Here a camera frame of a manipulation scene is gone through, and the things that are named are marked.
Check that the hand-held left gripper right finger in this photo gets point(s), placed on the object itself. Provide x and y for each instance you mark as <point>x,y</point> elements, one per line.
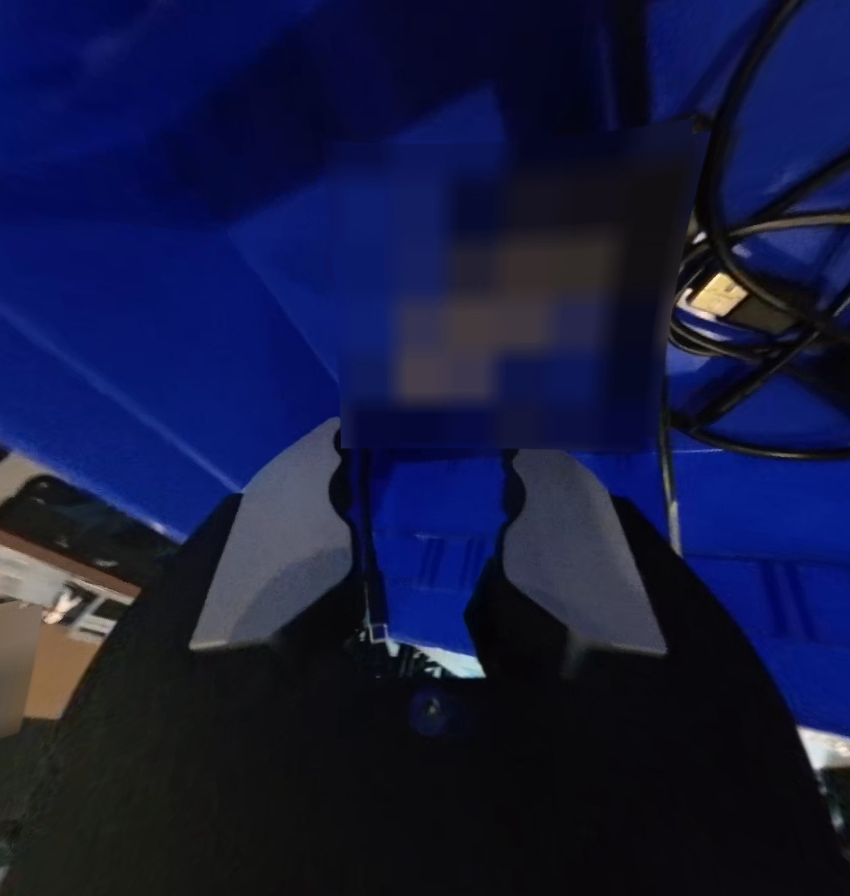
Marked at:
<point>572,553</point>

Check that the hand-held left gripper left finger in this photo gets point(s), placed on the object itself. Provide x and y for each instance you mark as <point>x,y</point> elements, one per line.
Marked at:
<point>278,553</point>

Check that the blue plastic bin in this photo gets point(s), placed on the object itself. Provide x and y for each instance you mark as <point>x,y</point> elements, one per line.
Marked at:
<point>117,315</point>

